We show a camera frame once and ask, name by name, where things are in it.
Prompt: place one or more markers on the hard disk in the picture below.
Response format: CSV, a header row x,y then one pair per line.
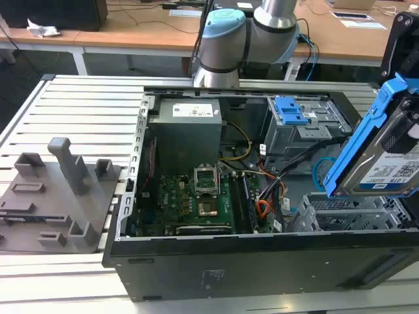
x,y
376,170

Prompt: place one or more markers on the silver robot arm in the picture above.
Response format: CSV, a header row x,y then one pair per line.
x,y
222,49

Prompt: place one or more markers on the grey metal disk bay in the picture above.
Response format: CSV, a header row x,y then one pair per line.
x,y
294,140

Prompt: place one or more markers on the grey perforated disk bay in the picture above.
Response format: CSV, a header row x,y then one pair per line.
x,y
343,216

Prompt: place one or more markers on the black RAM slot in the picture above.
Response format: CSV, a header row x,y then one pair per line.
x,y
235,202

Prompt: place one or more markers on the black expansion slot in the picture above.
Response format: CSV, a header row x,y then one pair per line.
x,y
203,229

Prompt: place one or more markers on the wooden desk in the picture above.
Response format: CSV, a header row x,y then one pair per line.
x,y
347,42
131,32

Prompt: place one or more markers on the grey power supply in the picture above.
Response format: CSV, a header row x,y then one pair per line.
x,y
186,137

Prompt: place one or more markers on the black PC case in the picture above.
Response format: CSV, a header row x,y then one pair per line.
x,y
262,271

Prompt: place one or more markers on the green motherboard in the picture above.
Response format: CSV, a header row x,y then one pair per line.
x,y
176,202

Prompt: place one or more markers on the black box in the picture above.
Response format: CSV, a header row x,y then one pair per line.
x,y
52,13

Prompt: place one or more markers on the crumpled white paper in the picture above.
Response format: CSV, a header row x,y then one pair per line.
x,y
42,29

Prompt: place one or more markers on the grey parts rack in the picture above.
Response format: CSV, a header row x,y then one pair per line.
x,y
49,202

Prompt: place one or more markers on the blue plastic drive bracket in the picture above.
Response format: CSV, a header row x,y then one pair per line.
x,y
291,111

